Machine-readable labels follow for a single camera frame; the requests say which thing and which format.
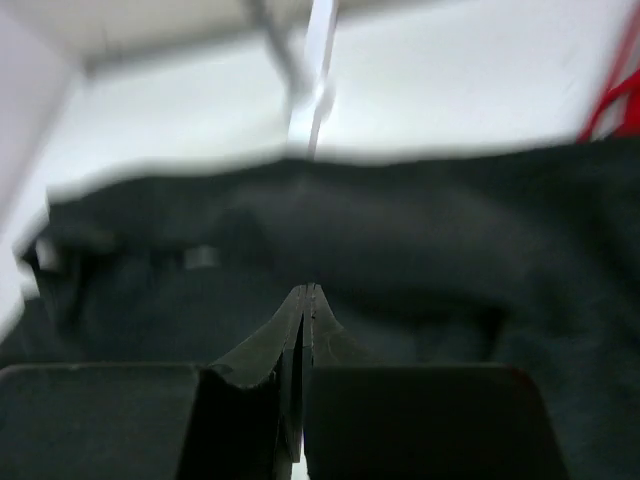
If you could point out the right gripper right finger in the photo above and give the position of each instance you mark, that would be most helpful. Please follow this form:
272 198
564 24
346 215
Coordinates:
364 419

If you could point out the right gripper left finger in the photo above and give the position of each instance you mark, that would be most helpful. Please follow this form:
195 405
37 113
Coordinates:
236 418

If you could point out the black trousers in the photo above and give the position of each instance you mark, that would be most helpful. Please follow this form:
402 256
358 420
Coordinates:
528 260

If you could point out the red garment on hanger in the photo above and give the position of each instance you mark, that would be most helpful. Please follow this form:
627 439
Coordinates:
616 110

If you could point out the white metal clothes rack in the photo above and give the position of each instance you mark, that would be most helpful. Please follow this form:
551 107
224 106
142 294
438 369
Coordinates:
310 96

